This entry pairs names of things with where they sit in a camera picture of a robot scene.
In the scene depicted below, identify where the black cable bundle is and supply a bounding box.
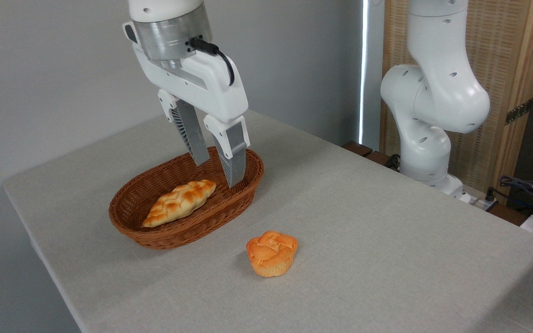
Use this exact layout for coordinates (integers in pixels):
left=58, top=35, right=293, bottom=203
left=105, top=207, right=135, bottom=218
left=486, top=175, right=533, bottom=218

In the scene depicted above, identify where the dark metal screen hinge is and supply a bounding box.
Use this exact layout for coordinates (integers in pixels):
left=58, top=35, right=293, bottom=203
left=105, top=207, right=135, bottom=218
left=505, top=99, right=533, bottom=125

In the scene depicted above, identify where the silver cylindrical wrist flange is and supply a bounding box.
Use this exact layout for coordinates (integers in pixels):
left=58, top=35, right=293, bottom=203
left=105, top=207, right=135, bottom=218
left=132, top=5, right=213, bottom=69

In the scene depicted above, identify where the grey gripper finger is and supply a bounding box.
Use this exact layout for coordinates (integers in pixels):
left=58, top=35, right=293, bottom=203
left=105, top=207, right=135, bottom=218
left=158, top=89, right=211, bottom=166
left=203, top=114, right=251, bottom=188

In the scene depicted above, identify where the round orange bread bun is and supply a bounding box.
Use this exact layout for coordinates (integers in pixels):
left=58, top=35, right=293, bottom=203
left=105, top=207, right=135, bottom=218
left=246, top=230, right=298, bottom=278

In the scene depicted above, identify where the brown oval wicker basket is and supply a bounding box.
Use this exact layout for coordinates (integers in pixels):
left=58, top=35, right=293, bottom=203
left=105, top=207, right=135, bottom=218
left=108, top=146, right=265, bottom=250

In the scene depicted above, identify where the grey tablecloth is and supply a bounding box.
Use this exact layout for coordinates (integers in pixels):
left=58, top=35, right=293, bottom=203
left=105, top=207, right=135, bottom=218
left=3, top=109, right=533, bottom=333

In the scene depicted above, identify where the long braided bread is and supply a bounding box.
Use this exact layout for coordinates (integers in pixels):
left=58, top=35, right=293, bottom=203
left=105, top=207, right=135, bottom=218
left=142, top=179, right=217, bottom=228

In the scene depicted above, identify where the dark brown wooden block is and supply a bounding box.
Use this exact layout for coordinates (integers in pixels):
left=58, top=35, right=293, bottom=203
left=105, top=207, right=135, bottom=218
left=365, top=151, right=400, bottom=172
left=342, top=141, right=373, bottom=157

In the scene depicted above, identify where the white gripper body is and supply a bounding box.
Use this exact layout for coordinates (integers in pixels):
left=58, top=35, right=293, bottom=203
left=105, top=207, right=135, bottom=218
left=123, top=22, right=250, bottom=124

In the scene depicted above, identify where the white power strip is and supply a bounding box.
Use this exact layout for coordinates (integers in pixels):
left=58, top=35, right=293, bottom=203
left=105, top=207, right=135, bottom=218
left=460, top=186, right=498, bottom=212

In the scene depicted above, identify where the wooden rattan folding screen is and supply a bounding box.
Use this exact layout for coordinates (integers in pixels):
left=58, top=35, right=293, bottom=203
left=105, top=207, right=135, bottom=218
left=380, top=0, right=533, bottom=205

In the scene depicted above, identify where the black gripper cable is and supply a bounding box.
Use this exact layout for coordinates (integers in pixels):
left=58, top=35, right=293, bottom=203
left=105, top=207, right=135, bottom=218
left=189, top=37, right=236, bottom=87

